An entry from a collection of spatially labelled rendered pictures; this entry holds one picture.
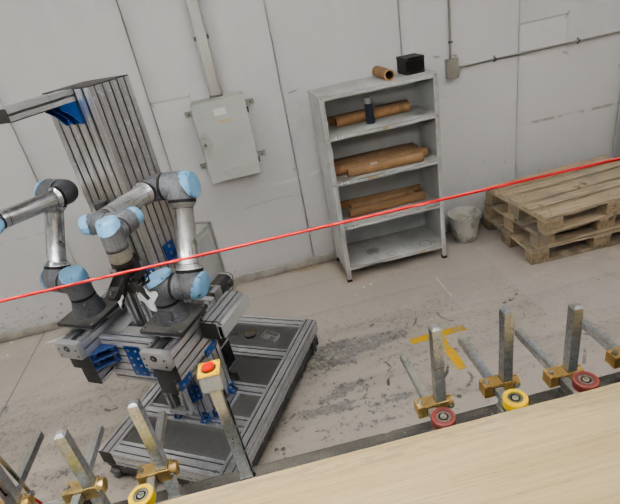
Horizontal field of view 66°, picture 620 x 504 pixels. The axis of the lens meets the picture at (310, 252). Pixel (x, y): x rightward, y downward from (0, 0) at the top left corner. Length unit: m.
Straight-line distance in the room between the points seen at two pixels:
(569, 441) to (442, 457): 0.37
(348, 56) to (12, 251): 3.13
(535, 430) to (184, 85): 3.23
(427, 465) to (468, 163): 3.40
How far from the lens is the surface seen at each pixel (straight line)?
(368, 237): 4.47
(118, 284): 1.70
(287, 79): 3.95
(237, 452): 1.81
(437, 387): 1.79
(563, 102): 4.96
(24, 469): 2.18
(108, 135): 2.15
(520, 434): 1.69
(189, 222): 2.03
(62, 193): 2.39
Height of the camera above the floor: 2.17
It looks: 27 degrees down
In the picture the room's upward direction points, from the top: 11 degrees counter-clockwise
